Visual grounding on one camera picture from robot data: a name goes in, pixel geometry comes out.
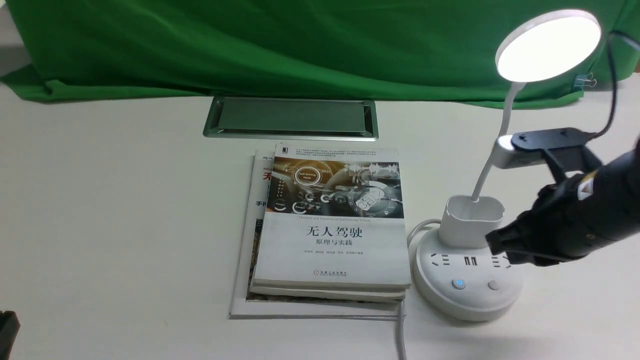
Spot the blue binder clip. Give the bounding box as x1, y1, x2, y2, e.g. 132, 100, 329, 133
573, 72, 598, 91

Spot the bottom large white book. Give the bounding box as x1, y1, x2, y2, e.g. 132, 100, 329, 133
229, 150, 399, 322

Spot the green backdrop cloth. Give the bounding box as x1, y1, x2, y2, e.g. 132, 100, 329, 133
1, 0, 639, 109

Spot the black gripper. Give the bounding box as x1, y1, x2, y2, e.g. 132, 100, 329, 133
485, 170, 626, 267

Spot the white lamp power cable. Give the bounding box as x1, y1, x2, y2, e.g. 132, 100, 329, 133
397, 218, 442, 360

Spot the black camera cable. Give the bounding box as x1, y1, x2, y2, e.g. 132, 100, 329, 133
589, 31, 640, 139

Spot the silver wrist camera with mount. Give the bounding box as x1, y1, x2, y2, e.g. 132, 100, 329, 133
489, 127, 602, 183

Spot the dark object at left edge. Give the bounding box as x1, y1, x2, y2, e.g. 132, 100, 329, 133
0, 310, 21, 360

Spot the white round desk lamp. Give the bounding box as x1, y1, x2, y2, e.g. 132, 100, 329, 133
412, 8, 602, 322

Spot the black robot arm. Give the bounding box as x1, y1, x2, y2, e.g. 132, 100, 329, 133
486, 139, 640, 267

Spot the grey self-driving book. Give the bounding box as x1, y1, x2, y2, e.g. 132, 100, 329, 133
252, 143, 412, 291

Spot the silver desk cable hatch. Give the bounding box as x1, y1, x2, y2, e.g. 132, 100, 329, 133
202, 96, 380, 142

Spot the middle white book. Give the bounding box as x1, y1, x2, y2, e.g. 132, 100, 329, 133
249, 285, 407, 303

